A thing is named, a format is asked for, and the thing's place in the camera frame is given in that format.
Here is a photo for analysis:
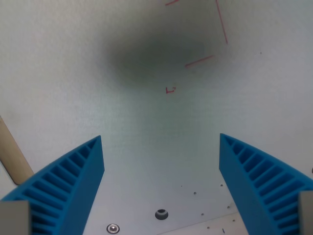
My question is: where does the light wooden stick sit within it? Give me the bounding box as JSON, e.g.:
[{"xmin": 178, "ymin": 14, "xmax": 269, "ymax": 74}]
[{"xmin": 0, "ymin": 115, "xmax": 35, "ymax": 186}]

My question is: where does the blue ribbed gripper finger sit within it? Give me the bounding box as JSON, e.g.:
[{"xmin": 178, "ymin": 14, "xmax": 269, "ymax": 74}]
[
  {"xmin": 0, "ymin": 135, "xmax": 105, "ymax": 235},
  {"xmin": 219, "ymin": 133, "xmax": 313, "ymax": 235}
]

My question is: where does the silver socket head screw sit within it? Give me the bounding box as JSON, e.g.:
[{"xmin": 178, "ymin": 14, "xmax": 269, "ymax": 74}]
[{"xmin": 106, "ymin": 223, "xmax": 120, "ymax": 234}]

